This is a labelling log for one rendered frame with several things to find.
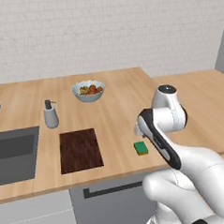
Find grey soap dispenser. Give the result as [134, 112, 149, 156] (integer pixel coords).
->
[42, 98, 60, 130]

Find yellow fruit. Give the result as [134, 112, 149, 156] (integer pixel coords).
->
[79, 85, 89, 96]

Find grey sink basin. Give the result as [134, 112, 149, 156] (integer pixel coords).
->
[0, 125, 44, 187]

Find black dishwasher handle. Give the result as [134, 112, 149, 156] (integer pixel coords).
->
[82, 180, 145, 200]

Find white fruit bowl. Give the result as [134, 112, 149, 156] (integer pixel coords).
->
[70, 79, 108, 104]

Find light grey drawer front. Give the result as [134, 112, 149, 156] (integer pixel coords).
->
[0, 188, 76, 224]

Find green sponge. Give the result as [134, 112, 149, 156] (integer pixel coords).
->
[133, 141, 150, 157]

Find orange fruit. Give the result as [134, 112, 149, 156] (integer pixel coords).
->
[88, 83, 104, 96]

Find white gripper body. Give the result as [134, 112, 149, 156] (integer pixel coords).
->
[133, 121, 145, 139]

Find grey dishwasher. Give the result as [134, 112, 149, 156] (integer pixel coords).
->
[68, 172, 160, 224]

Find dark wooden cutting board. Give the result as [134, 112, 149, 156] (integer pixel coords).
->
[58, 127, 105, 175]

